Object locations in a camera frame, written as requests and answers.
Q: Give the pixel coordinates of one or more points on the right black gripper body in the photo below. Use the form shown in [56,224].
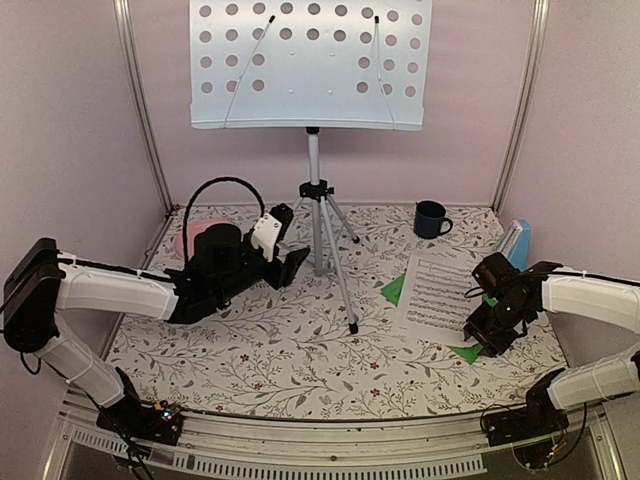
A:
[491,329]

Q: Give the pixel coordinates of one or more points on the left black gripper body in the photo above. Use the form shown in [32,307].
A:
[283,273]

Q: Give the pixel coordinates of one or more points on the green paper sheet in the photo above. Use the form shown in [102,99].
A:
[392,292]

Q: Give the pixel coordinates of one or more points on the white sheet music page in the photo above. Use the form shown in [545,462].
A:
[432,305]

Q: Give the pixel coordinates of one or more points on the light blue music stand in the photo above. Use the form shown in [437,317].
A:
[309,64]

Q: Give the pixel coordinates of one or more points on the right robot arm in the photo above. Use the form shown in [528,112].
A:
[520,296]

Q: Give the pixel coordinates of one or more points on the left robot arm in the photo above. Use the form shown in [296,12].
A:
[221,263]

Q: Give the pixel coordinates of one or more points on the blue metronome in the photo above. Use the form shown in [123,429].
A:
[514,243]

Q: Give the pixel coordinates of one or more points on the dark blue mug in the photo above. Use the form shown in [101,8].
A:
[430,221]

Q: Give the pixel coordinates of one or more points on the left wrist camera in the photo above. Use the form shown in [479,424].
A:
[270,229]

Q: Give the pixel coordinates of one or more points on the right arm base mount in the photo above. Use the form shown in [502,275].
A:
[510,425]

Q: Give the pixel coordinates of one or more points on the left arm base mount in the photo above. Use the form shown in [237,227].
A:
[133,419]

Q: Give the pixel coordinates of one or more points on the front aluminium rail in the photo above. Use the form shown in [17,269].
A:
[220,446]

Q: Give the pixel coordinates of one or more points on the left aluminium frame post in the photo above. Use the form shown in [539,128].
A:
[126,35]

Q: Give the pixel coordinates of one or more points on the aluminium frame post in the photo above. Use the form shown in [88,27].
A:
[533,56]
[126,35]

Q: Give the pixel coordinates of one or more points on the right aluminium frame post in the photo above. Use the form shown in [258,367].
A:
[533,56]

